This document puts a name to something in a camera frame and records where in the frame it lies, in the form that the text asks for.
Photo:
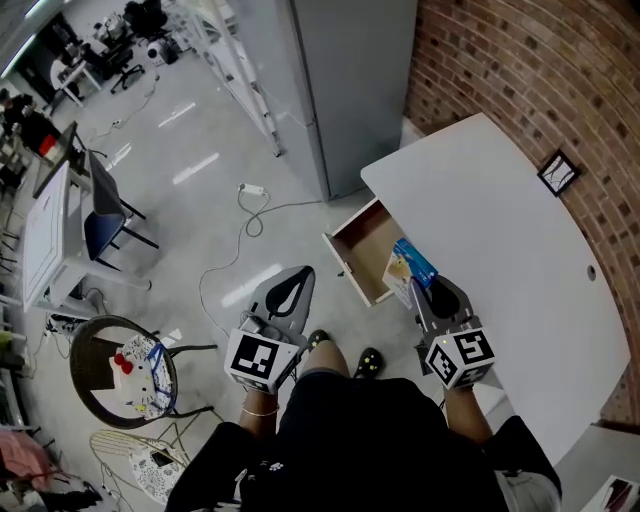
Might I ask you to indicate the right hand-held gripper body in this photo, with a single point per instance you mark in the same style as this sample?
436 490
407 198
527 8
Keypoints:
462 357

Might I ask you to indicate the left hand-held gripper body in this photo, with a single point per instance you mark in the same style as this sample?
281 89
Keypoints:
280 320

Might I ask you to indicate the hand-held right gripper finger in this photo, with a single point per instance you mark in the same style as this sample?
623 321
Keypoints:
420 300

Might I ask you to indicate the small blue and beige item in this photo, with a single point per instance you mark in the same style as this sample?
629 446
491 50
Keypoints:
407 260

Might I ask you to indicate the wooden drawer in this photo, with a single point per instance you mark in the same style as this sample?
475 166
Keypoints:
362 240

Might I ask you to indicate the person's left forearm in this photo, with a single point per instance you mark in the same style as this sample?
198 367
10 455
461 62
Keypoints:
257 422

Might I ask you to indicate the person's right forearm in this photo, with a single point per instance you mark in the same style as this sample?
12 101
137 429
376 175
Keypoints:
465 415

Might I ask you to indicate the black shoe with yellow stars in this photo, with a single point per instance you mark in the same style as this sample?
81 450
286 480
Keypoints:
317 339
369 362

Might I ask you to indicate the person's leg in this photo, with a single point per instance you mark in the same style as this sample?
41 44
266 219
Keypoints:
325 357

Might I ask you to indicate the person's black shirt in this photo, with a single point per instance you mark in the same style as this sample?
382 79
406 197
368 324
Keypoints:
370 450

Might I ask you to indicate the white power strip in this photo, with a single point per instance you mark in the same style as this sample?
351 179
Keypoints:
251 189

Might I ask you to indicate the white cat cushion red bow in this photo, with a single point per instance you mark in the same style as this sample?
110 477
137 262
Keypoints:
137 375

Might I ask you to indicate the black framed picture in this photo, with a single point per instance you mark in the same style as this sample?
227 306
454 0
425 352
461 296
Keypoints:
558 173

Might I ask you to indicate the round dark wicker chair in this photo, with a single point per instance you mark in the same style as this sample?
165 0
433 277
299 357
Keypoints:
87 380

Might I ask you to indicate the black and white patterned cushion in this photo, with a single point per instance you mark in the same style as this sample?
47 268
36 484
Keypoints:
150 475

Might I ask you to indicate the blue chair with black legs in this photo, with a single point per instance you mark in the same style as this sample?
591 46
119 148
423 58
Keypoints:
102 220

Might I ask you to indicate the white and dark red booklet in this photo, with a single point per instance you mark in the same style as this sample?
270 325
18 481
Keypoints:
617 495

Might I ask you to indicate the grey tall cabinet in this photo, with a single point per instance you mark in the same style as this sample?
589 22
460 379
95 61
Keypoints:
350 95

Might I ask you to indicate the white side table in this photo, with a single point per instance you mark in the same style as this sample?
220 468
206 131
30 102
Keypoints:
47 240

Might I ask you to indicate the white metal shelf rack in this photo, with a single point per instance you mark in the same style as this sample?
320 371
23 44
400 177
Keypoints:
240 75

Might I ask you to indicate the black flat monitor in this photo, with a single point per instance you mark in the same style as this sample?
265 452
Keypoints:
52 160

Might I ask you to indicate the pink cloth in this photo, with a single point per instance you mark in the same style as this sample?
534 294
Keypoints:
20 457

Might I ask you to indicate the white round device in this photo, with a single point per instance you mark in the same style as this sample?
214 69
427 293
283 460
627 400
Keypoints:
157 52

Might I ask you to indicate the black office chair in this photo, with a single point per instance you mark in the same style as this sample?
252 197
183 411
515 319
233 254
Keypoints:
122 65

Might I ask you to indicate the white office desk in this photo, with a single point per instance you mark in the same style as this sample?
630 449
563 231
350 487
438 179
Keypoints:
72 80

